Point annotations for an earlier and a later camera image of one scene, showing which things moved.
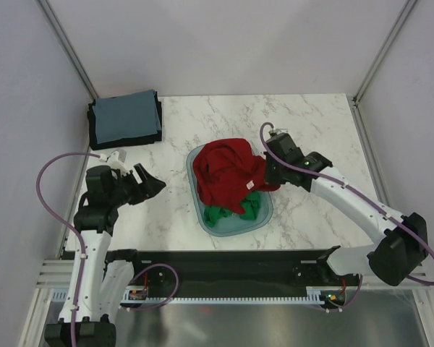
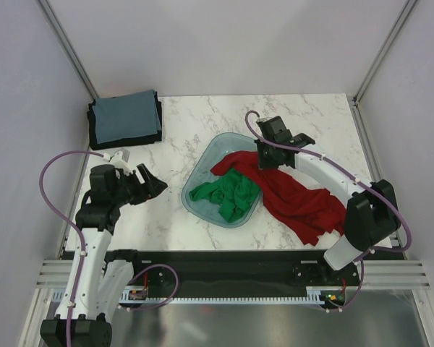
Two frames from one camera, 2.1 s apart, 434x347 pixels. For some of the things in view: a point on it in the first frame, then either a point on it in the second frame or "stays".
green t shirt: x=250 y=204 → x=235 y=192
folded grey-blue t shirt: x=126 y=116 stays
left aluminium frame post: x=49 y=15 stays
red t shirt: x=228 y=170 → x=307 y=210
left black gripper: x=150 y=188 stays
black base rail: x=236 y=273 stays
